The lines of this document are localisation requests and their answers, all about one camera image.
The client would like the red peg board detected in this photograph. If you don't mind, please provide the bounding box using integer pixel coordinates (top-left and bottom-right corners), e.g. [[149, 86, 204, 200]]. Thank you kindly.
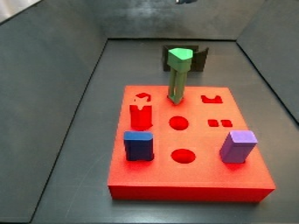
[[107, 86, 276, 202]]

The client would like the red star peg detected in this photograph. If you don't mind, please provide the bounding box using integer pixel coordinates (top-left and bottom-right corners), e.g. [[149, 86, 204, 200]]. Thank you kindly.
[[129, 93, 152, 131]]

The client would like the dark blue rounded peg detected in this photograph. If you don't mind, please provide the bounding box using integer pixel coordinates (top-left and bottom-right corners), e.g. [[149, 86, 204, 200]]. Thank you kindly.
[[124, 131, 155, 161]]

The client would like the green pentagon peg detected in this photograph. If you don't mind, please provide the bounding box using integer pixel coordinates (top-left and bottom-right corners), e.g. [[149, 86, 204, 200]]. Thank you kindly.
[[167, 48, 192, 105]]

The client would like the black curved holder stand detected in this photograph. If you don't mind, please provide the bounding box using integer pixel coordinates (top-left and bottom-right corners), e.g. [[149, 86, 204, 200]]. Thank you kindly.
[[163, 45, 209, 72]]

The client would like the purple rectangular peg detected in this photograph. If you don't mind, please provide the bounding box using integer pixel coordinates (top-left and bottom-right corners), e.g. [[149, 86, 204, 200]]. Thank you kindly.
[[219, 130, 258, 164]]

